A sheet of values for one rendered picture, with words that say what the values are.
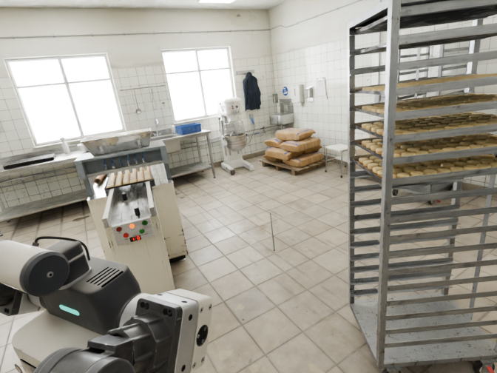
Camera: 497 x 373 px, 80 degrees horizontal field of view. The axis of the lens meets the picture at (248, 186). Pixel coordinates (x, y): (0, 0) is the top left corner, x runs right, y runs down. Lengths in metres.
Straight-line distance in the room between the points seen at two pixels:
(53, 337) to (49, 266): 0.21
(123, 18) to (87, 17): 0.53
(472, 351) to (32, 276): 1.99
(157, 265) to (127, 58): 4.27
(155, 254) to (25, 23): 4.44
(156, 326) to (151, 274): 1.79
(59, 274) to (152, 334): 0.19
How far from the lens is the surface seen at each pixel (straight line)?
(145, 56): 5.93
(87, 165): 2.82
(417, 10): 1.33
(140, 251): 2.20
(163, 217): 2.86
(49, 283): 0.59
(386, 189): 1.34
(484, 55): 1.46
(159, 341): 0.51
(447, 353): 2.06
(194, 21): 6.32
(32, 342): 0.76
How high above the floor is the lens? 1.60
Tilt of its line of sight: 19 degrees down
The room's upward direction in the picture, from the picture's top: 7 degrees counter-clockwise
